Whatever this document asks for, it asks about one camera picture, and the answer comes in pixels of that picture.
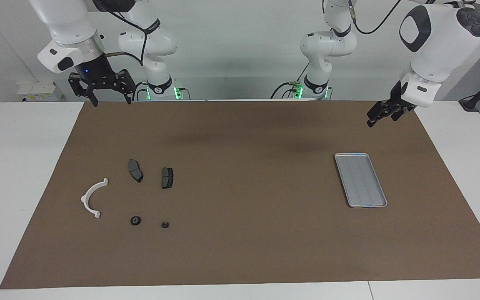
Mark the white power strip box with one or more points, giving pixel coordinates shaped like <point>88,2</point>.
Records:
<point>40,91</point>

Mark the white curved plastic bracket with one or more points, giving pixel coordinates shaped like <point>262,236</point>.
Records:
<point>85,200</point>

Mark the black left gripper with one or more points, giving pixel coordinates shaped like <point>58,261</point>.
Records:
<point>396,106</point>

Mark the silver metal tray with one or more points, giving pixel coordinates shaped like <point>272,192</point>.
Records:
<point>361,181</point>

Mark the short dark grey brake pad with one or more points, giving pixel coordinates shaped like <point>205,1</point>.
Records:
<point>167,178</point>

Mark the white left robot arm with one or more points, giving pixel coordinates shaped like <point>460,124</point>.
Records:
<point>436,50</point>

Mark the brown table mat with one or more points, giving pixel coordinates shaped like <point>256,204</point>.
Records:
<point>240,241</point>

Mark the long dark grey brake pad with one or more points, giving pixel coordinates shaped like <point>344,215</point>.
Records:
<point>135,170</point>

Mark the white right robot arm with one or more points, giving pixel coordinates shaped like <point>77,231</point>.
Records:
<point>65,21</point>

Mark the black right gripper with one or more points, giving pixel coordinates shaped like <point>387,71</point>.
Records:
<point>98,73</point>

